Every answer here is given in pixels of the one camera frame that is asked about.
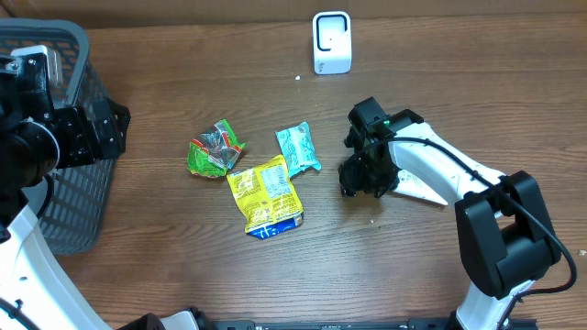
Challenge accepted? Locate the white tube gold cap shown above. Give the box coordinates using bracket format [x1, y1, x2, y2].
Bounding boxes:
[393, 170, 448, 206]

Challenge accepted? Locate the teal tissue packet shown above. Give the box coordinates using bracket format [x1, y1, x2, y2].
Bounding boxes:
[276, 122, 322, 178]

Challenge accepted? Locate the yellow snack packet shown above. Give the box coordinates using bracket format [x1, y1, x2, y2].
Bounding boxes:
[227, 155, 304, 239]

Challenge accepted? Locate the green snack packet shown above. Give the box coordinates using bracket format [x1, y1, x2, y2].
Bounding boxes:
[187, 119, 246, 178]

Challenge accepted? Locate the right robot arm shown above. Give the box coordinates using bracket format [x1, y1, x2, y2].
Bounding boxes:
[338, 97, 561, 329]

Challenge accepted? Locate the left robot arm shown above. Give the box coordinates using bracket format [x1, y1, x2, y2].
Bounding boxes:
[1, 46, 130, 329]

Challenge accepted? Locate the white barcode scanner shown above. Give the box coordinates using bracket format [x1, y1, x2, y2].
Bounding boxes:
[312, 11, 352, 75]

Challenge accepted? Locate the grey plastic mesh basket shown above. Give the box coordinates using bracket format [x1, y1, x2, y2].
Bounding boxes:
[1, 18, 116, 255]

